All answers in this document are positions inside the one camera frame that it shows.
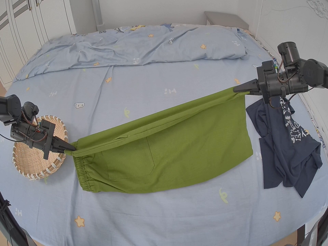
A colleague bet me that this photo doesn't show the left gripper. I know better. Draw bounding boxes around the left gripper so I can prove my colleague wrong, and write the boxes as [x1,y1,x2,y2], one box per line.
[10,124,77,161]

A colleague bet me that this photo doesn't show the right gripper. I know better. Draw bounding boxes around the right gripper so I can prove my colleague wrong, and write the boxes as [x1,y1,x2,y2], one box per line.
[233,69,310,104]

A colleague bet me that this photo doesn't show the green shorts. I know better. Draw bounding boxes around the green shorts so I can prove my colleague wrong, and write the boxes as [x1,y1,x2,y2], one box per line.
[69,87,254,195]

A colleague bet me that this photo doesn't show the round woven basket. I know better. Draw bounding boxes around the round woven basket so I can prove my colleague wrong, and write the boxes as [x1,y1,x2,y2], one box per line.
[12,115,69,181]

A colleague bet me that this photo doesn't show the dark blue printed T-shirt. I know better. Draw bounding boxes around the dark blue printed T-shirt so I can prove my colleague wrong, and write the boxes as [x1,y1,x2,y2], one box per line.
[245,96,323,199]

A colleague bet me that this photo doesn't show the grey bedside table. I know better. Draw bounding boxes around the grey bedside table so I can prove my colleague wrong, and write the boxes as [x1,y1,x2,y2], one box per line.
[204,11,249,30]

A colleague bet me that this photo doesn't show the pale blue quilt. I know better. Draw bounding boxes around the pale blue quilt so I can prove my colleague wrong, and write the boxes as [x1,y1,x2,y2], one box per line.
[14,23,250,81]

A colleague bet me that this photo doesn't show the white wardrobe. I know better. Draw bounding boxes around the white wardrobe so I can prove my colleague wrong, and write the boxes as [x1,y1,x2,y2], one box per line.
[0,0,77,86]

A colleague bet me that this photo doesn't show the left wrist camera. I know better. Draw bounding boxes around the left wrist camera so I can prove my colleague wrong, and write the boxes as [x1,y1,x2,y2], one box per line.
[38,119,56,136]

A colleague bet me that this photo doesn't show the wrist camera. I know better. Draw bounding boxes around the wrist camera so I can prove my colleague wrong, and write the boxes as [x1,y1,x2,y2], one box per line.
[38,119,56,136]
[261,60,278,74]

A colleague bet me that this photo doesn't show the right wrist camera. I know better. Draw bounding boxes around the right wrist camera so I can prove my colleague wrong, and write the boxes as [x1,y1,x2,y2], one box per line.
[261,60,278,74]

